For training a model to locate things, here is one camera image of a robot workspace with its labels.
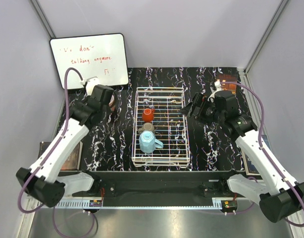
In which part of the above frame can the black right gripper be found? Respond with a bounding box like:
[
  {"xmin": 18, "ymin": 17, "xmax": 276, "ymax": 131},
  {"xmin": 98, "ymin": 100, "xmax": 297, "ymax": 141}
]
[{"xmin": 179, "ymin": 92, "xmax": 224, "ymax": 127}]

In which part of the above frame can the pink mug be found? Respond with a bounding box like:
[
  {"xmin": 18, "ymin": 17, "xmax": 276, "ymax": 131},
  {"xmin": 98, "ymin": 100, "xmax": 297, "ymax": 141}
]
[{"xmin": 109, "ymin": 93, "xmax": 116, "ymax": 112}]

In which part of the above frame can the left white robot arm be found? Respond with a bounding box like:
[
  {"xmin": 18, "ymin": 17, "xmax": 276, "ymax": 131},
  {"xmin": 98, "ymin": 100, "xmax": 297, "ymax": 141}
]
[{"xmin": 16, "ymin": 85, "xmax": 113, "ymax": 208}]

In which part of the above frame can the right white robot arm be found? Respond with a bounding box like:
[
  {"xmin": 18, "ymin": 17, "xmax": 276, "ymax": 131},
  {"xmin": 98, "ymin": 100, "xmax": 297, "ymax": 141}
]
[{"xmin": 180, "ymin": 90, "xmax": 304, "ymax": 223}]

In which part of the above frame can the orange red mug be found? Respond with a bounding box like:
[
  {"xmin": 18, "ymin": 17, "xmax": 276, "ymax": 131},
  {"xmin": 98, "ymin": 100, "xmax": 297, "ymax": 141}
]
[{"xmin": 142, "ymin": 108, "xmax": 155, "ymax": 122}]

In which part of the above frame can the white dry-erase board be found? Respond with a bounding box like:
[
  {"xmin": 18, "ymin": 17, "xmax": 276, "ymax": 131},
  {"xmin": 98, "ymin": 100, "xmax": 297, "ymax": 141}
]
[{"xmin": 50, "ymin": 33, "xmax": 129, "ymax": 87}]

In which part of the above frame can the orange cover book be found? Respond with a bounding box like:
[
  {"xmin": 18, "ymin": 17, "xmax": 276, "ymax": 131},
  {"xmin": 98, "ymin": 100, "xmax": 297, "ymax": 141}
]
[{"xmin": 215, "ymin": 72, "xmax": 238, "ymax": 96}]

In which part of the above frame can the beige mug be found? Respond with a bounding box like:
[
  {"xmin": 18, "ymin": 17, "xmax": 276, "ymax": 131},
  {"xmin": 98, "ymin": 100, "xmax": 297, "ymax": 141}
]
[{"xmin": 138, "ymin": 122, "xmax": 155, "ymax": 134}]

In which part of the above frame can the light blue faceted mug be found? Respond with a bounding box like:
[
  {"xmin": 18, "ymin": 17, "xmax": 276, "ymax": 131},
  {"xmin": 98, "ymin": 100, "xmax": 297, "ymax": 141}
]
[{"xmin": 139, "ymin": 130, "xmax": 164, "ymax": 154}]

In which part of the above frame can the dark Tale of Two Cities book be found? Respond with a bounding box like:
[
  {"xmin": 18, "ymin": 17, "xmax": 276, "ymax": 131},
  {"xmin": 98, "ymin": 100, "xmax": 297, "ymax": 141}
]
[{"xmin": 38, "ymin": 141, "xmax": 83, "ymax": 171}]

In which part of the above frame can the blue cover book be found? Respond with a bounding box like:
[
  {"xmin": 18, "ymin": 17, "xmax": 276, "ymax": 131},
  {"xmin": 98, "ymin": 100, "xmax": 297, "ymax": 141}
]
[{"xmin": 238, "ymin": 134, "xmax": 265, "ymax": 176}]

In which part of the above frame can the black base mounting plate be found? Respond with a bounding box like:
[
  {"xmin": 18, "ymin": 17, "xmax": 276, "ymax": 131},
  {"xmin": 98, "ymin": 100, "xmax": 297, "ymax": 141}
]
[{"xmin": 71, "ymin": 170, "xmax": 252, "ymax": 208}]

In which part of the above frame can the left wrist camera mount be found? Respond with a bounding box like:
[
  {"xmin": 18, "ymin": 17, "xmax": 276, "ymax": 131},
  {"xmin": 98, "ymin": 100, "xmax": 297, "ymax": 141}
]
[{"xmin": 80, "ymin": 77, "xmax": 100, "ymax": 96}]

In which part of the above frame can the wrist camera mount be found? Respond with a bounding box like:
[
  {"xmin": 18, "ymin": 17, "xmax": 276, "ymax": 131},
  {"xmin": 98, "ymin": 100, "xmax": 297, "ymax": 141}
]
[
  {"xmin": 80, "ymin": 77, "xmax": 100, "ymax": 96},
  {"xmin": 208, "ymin": 80, "xmax": 224, "ymax": 103}
]

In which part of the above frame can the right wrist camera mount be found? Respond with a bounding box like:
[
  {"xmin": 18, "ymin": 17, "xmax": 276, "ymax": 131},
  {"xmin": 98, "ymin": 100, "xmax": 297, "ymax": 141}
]
[{"xmin": 208, "ymin": 80, "xmax": 224, "ymax": 103}]

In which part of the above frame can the white wire dish rack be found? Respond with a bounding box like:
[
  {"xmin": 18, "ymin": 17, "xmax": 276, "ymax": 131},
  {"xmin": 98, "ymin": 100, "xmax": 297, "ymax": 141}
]
[{"xmin": 132, "ymin": 87, "xmax": 191, "ymax": 168}]

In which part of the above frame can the white slotted cable duct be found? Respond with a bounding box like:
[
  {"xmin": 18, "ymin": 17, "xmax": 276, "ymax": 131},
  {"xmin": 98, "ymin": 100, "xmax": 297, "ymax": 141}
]
[{"xmin": 56, "ymin": 198, "xmax": 222, "ymax": 210}]

